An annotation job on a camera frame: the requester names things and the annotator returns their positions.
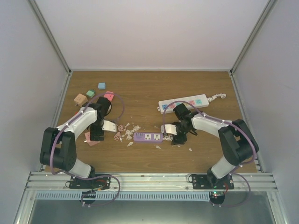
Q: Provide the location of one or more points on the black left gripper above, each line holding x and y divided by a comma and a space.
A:
95, 132

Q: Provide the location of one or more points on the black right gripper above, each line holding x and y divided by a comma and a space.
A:
179, 140

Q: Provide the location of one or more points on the pink adapter with blue plug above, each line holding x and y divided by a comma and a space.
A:
89, 141

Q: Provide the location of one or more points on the white power strip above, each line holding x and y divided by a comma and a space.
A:
197, 101

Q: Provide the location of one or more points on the beige dragon socket cube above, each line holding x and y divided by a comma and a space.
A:
80, 100

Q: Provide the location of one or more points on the pink charger plug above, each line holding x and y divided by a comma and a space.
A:
109, 95

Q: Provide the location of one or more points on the green charger plug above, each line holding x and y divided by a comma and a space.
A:
90, 93

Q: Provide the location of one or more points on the purple adapter cube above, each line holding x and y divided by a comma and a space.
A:
148, 137

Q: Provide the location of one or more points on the blue charger plug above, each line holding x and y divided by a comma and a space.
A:
101, 86

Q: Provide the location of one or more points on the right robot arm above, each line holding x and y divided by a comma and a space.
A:
236, 141

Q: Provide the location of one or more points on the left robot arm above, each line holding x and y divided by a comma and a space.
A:
58, 148

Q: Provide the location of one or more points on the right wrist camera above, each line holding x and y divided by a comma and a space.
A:
169, 129

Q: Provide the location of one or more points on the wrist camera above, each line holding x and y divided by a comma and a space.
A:
169, 129
109, 126

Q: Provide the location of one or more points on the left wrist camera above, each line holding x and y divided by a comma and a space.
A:
109, 126

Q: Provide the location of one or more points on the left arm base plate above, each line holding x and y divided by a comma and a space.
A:
100, 183

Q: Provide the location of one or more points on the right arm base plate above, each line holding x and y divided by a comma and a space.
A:
205, 181

